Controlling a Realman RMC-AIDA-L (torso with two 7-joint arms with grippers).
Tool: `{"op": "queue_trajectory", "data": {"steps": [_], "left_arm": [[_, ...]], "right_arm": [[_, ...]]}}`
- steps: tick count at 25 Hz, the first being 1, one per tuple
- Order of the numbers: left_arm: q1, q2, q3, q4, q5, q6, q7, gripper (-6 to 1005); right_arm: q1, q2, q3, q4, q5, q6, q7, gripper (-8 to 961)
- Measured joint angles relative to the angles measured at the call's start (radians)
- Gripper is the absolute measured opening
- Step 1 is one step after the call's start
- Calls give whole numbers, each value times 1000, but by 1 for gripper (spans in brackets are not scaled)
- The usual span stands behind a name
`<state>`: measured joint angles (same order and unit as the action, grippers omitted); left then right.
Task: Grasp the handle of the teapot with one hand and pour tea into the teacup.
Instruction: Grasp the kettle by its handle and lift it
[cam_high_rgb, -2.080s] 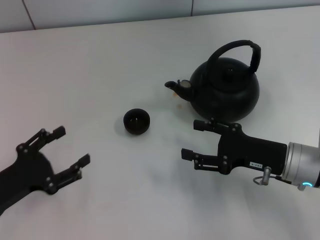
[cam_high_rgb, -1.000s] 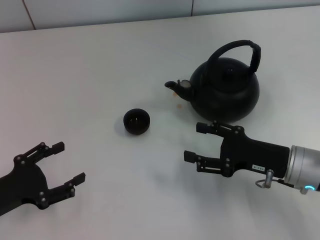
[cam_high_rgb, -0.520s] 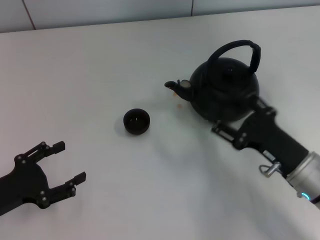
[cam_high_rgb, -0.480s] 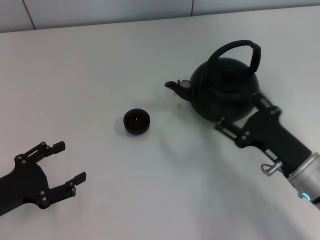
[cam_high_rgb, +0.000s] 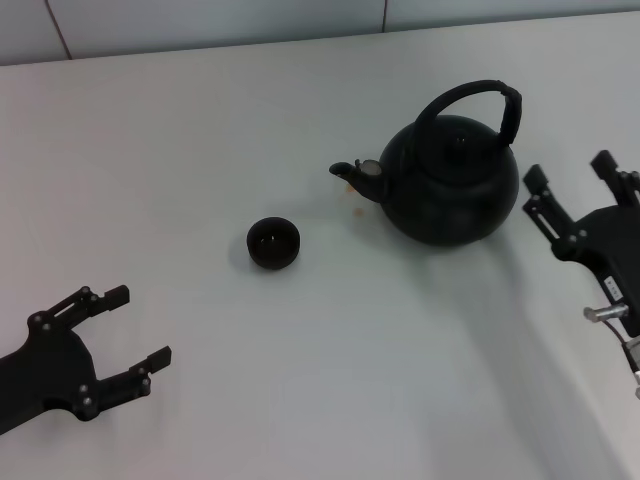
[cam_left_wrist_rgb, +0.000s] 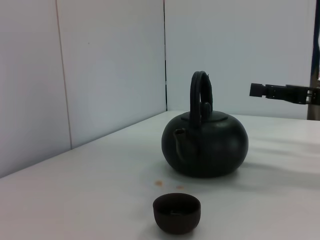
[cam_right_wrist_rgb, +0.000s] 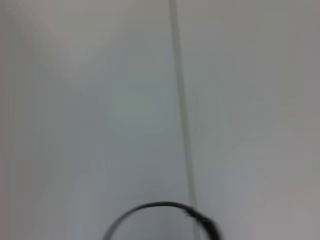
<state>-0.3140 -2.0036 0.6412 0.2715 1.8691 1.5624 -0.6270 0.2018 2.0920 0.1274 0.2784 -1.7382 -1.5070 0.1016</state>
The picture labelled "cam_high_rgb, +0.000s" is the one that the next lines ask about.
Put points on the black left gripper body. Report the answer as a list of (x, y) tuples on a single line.
[(45, 370)]

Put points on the small black teacup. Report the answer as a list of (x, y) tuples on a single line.
[(274, 245)]

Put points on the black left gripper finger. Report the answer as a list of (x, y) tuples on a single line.
[(130, 382), (95, 302)]

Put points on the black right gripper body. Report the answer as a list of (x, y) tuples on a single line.
[(610, 245)]

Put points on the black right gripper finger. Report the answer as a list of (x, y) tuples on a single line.
[(622, 187), (555, 220)]

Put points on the black round teapot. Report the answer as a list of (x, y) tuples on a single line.
[(450, 195)]

